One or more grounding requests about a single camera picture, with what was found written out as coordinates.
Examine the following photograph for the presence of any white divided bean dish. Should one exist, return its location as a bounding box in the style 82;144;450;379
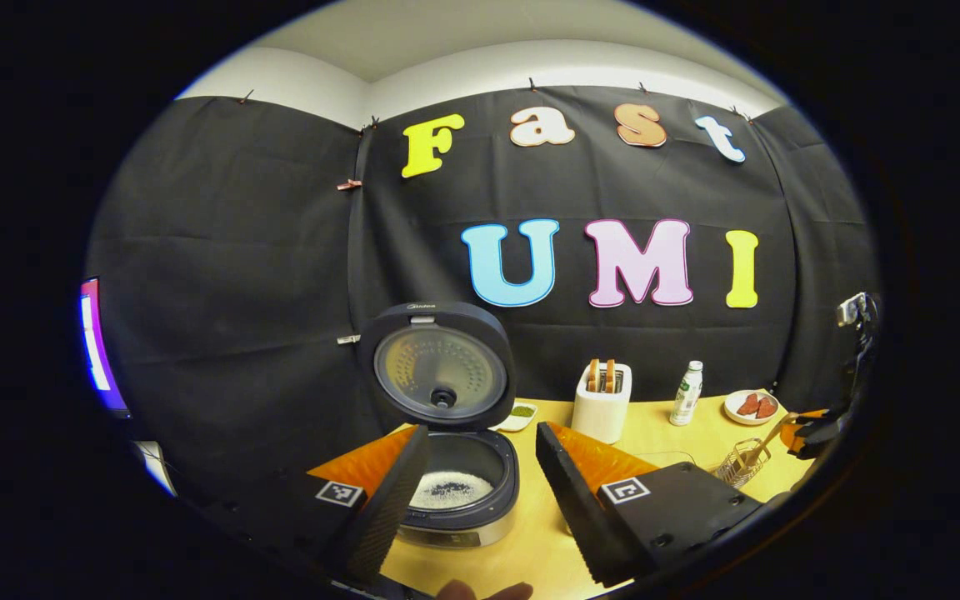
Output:
492;402;539;433

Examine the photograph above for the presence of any white toaster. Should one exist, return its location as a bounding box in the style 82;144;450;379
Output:
571;362;633;445

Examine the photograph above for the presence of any computer monitor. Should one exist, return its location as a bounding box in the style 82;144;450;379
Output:
78;277;131;415

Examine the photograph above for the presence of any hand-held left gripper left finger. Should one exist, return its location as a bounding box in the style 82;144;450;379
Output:
213;425;432;586

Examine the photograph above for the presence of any white plastic bottle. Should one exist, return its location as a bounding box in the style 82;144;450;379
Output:
670;360;704;427

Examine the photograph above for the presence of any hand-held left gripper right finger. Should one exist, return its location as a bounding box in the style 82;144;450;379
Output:
535;421;764;588

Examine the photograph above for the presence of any white desk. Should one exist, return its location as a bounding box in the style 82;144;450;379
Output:
134;440;177;497

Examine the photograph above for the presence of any metal wire chopstick holder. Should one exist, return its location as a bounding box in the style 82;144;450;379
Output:
713;439;773;489

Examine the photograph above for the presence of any wooden spoon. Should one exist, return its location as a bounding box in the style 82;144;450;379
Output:
738;412;799;468

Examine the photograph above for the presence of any dark grey rice cooker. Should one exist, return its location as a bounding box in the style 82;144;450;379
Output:
357;302;521;549

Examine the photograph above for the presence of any white round plate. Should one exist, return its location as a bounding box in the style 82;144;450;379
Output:
723;389;781;427

